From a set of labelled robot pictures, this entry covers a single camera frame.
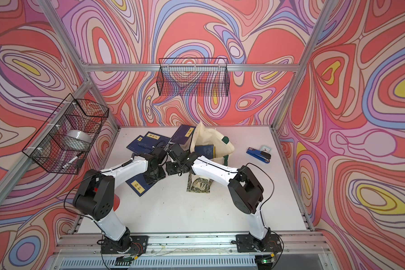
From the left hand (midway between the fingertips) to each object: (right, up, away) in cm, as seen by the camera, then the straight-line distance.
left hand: (162, 179), depth 92 cm
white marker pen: (-36, +11, -21) cm, 43 cm away
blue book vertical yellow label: (+26, +15, +6) cm, 31 cm away
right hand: (+6, +5, -6) cm, 10 cm away
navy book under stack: (-23, +18, +17) cm, 34 cm away
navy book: (-13, -3, -1) cm, 13 cm away
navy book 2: (+9, +26, +23) cm, 36 cm away
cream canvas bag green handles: (+23, +24, +3) cm, 33 cm away
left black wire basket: (-34, +22, -23) cm, 47 cm away
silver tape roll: (-32, +24, -19) cm, 44 cm away
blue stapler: (+57, +13, +10) cm, 59 cm away
